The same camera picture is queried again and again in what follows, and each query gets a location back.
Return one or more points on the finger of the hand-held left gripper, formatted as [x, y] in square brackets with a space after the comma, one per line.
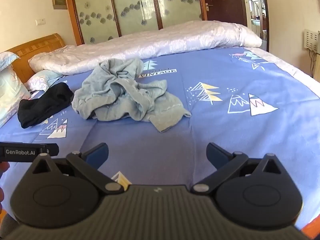
[53, 149]

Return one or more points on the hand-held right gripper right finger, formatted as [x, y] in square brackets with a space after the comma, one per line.
[215, 155]

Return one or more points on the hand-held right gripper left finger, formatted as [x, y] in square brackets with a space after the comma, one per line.
[97, 155]

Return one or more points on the light grey pants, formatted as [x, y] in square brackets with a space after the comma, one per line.
[120, 92]

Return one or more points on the black pants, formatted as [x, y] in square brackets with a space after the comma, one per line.
[42, 107]

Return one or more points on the person's left hand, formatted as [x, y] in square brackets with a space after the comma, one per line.
[3, 167]

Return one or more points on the blue printed bed sheet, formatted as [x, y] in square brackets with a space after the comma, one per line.
[225, 135]

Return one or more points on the large pale pillow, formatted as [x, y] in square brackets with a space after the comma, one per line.
[10, 92]

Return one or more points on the small floral pillow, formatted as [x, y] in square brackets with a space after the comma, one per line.
[42, 81]

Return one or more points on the pale blue pillow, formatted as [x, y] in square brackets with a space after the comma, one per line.
[7, 58]

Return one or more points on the wooden headboard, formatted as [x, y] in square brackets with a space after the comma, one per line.
[37, 47]

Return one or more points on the white quilt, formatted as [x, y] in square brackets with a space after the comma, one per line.
[162, 42]

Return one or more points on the dark brown door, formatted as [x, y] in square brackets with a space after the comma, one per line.
[231, 7]

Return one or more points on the wardrobe with frosted sliding doors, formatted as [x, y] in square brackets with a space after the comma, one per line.
[135, 5]

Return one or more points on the white wall switch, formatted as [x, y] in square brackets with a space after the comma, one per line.
[40, 21]

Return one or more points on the wall control panel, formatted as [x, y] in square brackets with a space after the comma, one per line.
[59, 1]

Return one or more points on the white perforated wall box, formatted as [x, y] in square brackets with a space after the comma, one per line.
[311, 40]

